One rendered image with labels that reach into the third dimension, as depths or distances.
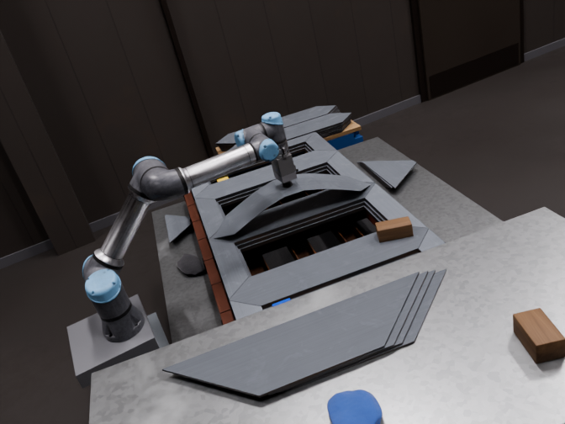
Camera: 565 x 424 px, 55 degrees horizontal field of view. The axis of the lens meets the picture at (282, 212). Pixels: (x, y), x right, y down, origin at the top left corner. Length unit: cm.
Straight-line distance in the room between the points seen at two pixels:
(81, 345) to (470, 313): 138
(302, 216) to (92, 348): 93
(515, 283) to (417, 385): 39
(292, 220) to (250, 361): 101
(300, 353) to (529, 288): 56
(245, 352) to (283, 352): 9
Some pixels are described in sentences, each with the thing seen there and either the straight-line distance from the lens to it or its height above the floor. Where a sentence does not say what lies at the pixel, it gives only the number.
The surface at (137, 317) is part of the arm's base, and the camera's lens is 206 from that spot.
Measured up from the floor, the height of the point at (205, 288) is 68.
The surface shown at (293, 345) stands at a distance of 128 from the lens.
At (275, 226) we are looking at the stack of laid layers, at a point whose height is 86.
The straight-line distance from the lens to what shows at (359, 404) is 113.
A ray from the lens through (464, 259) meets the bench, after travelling 150.
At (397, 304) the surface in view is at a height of 107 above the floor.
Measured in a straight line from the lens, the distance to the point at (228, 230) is 219.
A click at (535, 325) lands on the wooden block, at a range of 123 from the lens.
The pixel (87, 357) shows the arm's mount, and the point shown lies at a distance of 208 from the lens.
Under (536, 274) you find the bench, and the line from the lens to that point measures 145.
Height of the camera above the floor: 192
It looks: 28 degrees down
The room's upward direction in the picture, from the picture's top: 14 degrees counter-clockwise
